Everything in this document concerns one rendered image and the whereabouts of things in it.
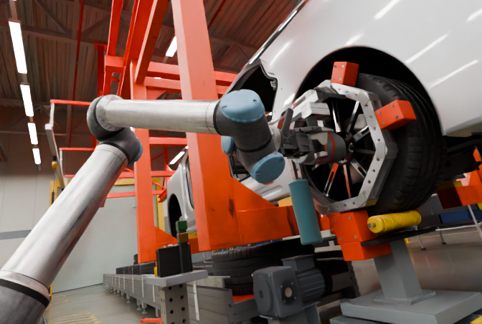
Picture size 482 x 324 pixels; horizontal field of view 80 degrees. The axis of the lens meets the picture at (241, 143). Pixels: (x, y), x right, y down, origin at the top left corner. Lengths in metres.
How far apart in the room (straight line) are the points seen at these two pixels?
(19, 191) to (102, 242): 3.74
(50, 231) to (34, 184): 13.48
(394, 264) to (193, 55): 1.41
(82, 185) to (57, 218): 0.11
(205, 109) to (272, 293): 0.84
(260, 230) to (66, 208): 0.90
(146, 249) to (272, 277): 2.15
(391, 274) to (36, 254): 1.18
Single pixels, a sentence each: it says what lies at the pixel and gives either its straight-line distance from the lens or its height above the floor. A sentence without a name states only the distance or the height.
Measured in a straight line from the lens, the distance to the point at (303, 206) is 1.22.
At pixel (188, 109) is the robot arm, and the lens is 0.71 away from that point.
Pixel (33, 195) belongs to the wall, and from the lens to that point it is 14.25.
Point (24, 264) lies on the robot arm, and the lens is 0.85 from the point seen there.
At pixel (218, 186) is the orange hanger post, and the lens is 1.43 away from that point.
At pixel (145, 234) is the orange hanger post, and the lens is 3.26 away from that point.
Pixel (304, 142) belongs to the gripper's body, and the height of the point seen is 0.79.
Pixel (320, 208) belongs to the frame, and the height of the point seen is 0.61.
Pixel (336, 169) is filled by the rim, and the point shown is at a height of 0.77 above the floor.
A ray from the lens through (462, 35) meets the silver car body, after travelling 1.16.
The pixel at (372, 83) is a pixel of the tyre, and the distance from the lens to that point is 1.25.
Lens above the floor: 0.52
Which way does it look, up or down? 19 degrees up
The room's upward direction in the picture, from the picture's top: 10 degrees counter-clockwise
